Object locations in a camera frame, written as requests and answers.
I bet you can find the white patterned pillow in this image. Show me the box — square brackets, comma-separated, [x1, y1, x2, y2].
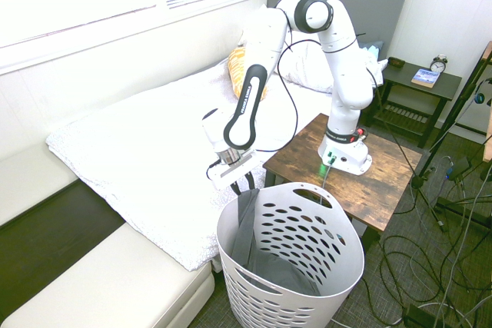
[274, 39, 335, 94]

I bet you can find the black metal stand foot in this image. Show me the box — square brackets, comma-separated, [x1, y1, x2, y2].
[436, 196, 492, 226]

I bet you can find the white bench cushion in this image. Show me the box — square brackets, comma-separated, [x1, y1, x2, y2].
[0, 223, 216, 328]
[0, 139, 82, 226]

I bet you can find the grey bed headboard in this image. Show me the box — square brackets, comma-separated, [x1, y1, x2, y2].
[267, 0, 410, 61]

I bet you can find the wooden board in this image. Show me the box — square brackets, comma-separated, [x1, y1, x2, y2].
[482, 40, 492, 164]

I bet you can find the blue pillow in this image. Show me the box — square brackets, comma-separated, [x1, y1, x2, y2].
[357, 39, 385, 61]

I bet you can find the rustic wooden side table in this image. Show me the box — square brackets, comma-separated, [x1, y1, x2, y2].
[262, 112, 424, 254]

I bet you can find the crumpled white sheet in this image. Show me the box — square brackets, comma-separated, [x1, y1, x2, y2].
[361, 51, 390, 89]

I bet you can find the white bed mattress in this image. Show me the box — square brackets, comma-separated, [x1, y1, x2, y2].
[45, 57, 335, 272]

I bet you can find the black floor cable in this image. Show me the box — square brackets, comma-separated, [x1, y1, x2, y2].
[361, 174, 492, 328]

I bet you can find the black power brick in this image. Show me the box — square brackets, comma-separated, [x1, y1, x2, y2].
[402, 303, 437, 328]

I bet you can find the blue paperback book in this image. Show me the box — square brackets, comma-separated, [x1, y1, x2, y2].
[411, 68, 441, 89]

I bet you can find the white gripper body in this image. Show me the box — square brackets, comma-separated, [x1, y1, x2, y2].
[208, 150, 259, 191]

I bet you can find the yellow patterned pillow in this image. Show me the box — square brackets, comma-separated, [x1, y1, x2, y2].
[227, 46, 269, 103]

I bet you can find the grey floor cable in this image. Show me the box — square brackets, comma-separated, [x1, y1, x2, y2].
[437, 154, 492, 328]

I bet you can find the black camera tripod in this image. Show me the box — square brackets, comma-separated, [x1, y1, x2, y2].
[411, 39, 492, 233]

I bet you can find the black nightstand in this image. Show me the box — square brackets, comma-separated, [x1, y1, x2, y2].
[368, 59, 464, 148]

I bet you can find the dark grey shirt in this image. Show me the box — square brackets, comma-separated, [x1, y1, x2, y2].
[230, 188, 322, 297]

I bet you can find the white perforated laundry basket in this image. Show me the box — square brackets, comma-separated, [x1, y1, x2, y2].
[215, 182, 365, 328]

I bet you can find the black alarm clock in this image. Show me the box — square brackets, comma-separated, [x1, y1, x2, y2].
[429, 54, 449, 75]

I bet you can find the black power adapter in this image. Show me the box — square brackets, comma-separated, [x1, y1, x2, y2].
[445, 157, 470, 182]

